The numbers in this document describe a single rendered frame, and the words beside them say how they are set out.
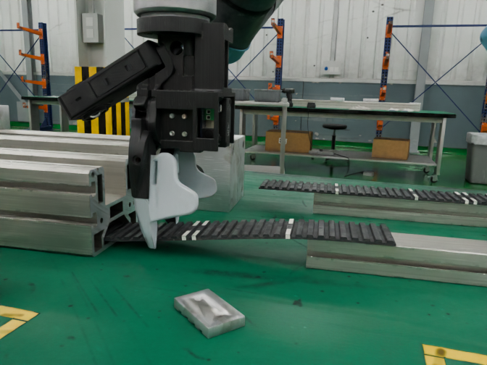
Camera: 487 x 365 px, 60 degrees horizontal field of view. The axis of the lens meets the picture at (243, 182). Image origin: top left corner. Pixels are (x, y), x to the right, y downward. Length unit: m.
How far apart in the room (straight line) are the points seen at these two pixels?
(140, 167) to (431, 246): 0.27
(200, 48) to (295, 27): 7.84
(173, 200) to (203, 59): 0.13
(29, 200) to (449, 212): 0.49
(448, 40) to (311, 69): 2.29
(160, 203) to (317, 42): 7.79
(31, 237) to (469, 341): 0.38
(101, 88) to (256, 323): 0.25
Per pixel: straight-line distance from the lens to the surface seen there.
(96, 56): 3.95
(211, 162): 0.56
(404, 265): 0.41
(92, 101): 0.43
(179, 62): 0.41
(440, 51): 8.17
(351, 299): 0.36
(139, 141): 0.39
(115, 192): 0.49
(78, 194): 0.42
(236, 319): 0.31
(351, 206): 0.59
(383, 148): 5.31
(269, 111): 5.20
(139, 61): 0.41
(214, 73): 0.39
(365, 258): 0.41
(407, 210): 0.60
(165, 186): 0.40
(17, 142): 0.69
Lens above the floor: 0.94
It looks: 12 degrees down
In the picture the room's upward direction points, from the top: 2 degrees clockwise
